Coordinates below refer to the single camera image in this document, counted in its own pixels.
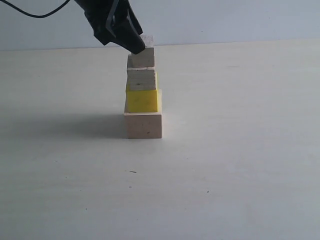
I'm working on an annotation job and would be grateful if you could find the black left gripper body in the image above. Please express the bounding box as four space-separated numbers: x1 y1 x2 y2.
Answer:
76 0 129 46

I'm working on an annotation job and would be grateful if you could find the small wooden cube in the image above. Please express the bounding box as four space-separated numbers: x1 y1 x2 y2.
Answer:
131 35 155 68

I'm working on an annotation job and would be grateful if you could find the medium wooden cube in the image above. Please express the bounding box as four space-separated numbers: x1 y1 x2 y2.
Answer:
126 54 158 91

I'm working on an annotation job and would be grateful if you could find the yellow cube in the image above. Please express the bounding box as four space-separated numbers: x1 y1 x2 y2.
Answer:
124 72 161 113

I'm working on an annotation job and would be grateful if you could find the large wooden cube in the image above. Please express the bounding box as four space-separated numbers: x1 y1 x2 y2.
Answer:
124 87 163 140

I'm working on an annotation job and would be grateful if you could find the black left camera cable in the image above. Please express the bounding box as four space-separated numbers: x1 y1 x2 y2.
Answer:
0 0 71 19

